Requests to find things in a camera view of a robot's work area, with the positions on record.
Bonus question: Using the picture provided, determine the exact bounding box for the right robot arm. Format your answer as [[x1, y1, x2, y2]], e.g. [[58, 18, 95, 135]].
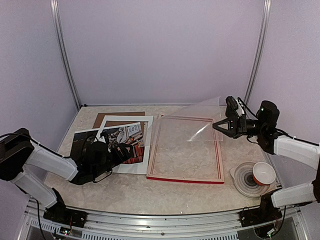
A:
[[212, 96, 320, 227]]

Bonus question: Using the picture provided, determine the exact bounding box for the front aluminium rail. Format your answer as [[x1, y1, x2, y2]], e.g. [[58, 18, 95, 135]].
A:
[[24, 198, 301, 240]]

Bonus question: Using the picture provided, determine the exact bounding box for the clear acrylic sheet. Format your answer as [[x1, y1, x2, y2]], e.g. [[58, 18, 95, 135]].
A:
[[140, 96, 223, 147]]

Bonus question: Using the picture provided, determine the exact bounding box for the right aluminium post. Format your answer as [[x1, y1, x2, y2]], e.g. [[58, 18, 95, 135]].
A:
[[244, 0, 272, 104]]

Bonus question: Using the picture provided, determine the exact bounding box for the white photo mat board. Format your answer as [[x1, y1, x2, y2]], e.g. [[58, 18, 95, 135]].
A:
[[96, 114, 154, 175]]

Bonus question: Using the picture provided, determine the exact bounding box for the aluminium post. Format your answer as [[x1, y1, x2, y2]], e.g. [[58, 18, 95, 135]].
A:
[[50, 0, 82, 111], [244, 0, 272, 104]]

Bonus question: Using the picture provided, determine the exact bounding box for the white orange bowl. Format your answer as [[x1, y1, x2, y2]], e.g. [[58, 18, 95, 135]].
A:
[[252, 162, 276, 186]]

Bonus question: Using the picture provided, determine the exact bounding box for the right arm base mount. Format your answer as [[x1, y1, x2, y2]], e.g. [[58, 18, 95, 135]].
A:
[[238, 208, 283, 228]]

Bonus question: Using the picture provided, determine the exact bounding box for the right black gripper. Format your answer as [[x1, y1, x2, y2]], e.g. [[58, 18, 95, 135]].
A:
[[213, 113, 266, 139]]

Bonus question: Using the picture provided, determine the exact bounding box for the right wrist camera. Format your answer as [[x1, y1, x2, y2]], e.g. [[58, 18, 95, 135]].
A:
[[225, 96, 246, 118]]

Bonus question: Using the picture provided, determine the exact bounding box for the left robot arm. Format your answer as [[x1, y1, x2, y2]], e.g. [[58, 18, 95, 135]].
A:
[[0, 128, 133, 223]]

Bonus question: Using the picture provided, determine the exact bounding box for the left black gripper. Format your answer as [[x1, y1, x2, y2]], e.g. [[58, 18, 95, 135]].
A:
[[93, 143, 134, 178]]

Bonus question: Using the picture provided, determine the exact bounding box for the clear glass plate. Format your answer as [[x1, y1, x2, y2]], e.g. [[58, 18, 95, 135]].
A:
[[230, 162, 277, 199]]

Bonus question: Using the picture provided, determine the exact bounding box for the cat and books photo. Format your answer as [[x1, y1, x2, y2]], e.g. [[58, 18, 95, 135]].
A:
[[70, 122, 145, 165]]

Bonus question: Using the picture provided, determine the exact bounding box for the left aluminium post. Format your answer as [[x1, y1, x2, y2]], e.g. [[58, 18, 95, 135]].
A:
[[50, 0, 82, 111]]

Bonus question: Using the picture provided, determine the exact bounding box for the brown backing board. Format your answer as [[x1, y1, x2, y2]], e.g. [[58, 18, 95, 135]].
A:
[[93, 111, 146, 130]]

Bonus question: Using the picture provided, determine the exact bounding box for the red wooden picture frame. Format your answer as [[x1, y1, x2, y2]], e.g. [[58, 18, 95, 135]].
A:
[[146, 127, 225, 185]]

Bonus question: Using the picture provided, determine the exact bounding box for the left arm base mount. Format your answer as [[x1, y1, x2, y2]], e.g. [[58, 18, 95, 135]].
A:
[[43, 208, 88, 228]]

